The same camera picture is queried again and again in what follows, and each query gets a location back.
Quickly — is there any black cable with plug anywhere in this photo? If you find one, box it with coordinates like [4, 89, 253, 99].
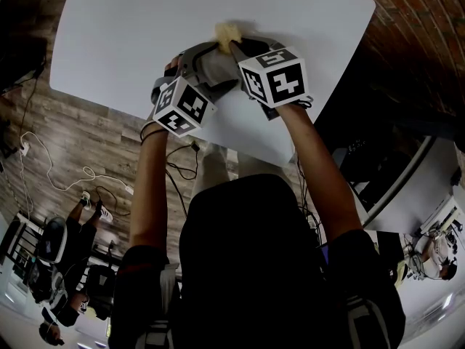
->
[165, 140, 201, 219]

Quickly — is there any person's left forearm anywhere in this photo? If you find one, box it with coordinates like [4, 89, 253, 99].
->
[129, 120, 171, 249]

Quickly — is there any person's black shirt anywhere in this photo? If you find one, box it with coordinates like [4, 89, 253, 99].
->
[108, 174, 407, 349]

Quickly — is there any thin black floor cable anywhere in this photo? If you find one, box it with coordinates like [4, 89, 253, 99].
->
[93, 185, 131, 218]

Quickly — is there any black wrist band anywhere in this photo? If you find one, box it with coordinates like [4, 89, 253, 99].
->
[139, 120, 170, 144]

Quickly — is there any black office chair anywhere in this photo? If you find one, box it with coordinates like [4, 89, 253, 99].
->
[332, 136, 429, 214]

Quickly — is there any black cable bundle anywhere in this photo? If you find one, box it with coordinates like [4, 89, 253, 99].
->
[294, 158, 330, 249]

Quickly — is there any person's right forearm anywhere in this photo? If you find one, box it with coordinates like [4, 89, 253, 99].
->
[276, 103, 364, 243]

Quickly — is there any person's left hand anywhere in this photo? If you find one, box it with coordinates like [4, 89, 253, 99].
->
[163, 54, 184, 80]

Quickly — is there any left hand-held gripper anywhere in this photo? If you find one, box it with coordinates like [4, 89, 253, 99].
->
[150, 41, 240, 138]

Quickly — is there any white cable with adapter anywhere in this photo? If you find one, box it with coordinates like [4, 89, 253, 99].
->
[18, 130, 134, 220]

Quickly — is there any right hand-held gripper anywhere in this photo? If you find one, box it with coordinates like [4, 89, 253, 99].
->
[228, 36, 313, 120]

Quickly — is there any yellow scrubbing sponge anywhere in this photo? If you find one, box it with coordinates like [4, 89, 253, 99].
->
[213, 20, 243, 55]

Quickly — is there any white side desk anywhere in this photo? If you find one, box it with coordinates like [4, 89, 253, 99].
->
[357, 135, 465, 232]

